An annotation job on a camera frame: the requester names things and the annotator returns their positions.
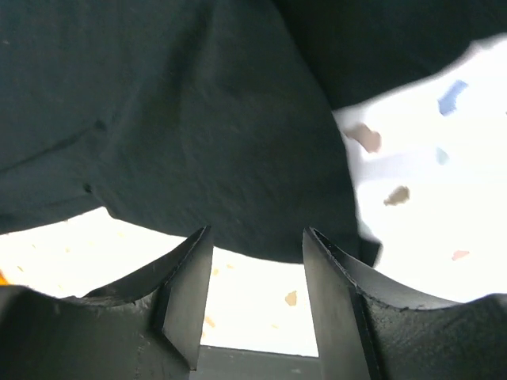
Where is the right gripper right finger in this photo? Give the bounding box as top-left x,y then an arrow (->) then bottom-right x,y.
303,228 -> 506,380

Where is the black t shirt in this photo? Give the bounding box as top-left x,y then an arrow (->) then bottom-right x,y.
1,0 -> 506,264

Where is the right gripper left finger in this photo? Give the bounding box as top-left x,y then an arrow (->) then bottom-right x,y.
1,227 -> 213,380

